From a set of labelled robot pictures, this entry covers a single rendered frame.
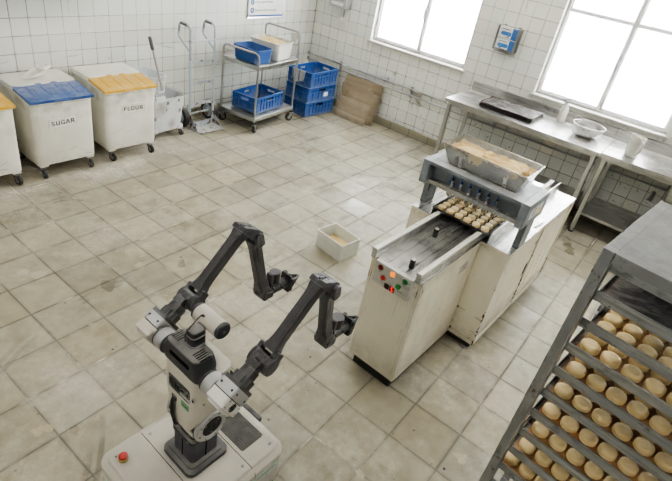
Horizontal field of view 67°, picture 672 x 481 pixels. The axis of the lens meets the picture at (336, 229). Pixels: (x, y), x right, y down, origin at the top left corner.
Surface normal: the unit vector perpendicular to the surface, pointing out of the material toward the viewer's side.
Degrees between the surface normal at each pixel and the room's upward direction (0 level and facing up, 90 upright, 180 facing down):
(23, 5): 90
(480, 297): 90
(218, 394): 30
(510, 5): 90
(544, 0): 90
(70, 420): 0
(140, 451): 0
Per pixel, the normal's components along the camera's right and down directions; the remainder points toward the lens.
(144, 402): 0.16, -0.84
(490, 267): -0.64, 0.31
